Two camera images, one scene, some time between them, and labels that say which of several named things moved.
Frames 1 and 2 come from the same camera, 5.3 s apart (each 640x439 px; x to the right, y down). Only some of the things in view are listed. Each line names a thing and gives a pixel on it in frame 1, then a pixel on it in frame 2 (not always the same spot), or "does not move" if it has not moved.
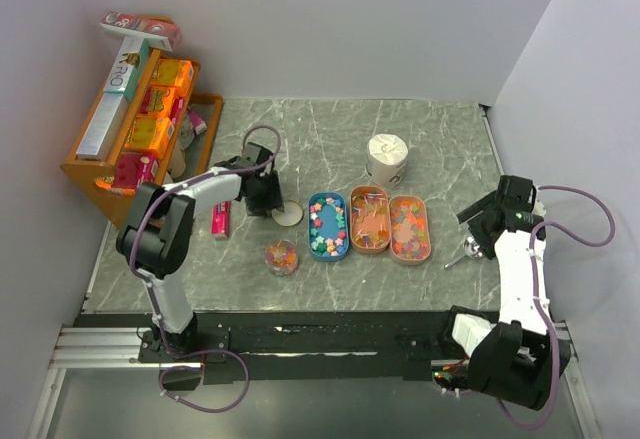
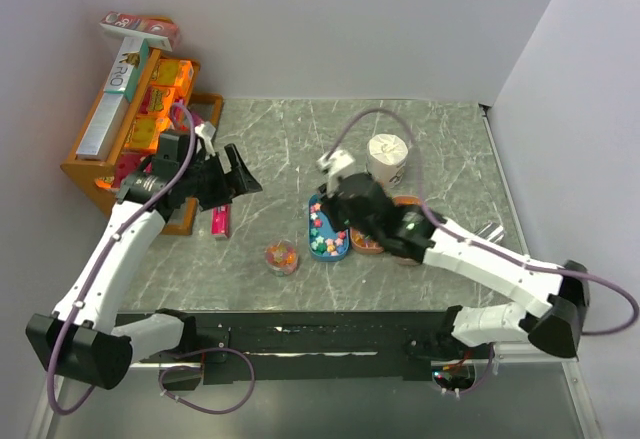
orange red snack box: (157, 100) does not move
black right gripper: (484, 241) → (330, 207)
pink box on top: (160, 32) does not move
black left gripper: (273, 199) → (226, 188)
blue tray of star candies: (328, 226) does not move
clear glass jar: (281, 257) does not move
